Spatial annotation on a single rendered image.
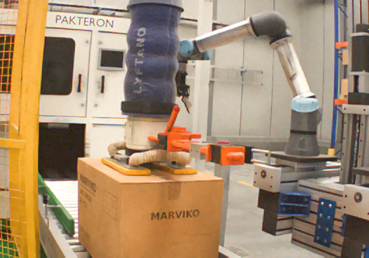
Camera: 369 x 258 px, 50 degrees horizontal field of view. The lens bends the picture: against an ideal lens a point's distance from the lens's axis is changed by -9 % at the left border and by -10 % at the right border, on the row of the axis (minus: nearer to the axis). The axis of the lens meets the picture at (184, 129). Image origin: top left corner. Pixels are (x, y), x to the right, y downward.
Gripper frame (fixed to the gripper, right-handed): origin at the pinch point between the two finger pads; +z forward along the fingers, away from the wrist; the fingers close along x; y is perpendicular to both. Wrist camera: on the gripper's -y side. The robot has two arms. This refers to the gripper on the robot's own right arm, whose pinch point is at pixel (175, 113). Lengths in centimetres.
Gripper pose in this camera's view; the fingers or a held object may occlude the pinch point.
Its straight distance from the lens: 212.0
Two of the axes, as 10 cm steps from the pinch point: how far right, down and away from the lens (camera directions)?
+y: 4.5, 0.7, -8.9
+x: 8.9, 0.2, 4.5
